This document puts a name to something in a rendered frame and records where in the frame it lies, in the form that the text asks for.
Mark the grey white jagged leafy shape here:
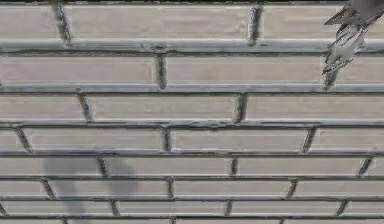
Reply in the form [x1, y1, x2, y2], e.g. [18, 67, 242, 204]
[321, 0, 384, 76]

